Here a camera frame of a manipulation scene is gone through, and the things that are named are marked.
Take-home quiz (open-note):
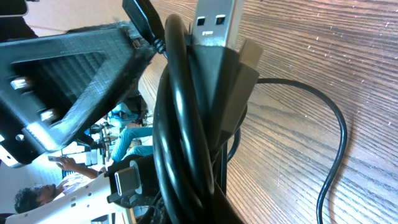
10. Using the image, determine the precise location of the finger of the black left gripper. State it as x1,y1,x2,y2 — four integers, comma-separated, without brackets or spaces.
1,21,156,168

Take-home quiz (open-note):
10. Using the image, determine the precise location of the seated person in background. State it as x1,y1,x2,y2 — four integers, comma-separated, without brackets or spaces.
14,126,155,215

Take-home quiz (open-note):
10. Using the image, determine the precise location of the black cable bundle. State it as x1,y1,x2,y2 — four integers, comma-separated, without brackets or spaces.
107,0,348,224

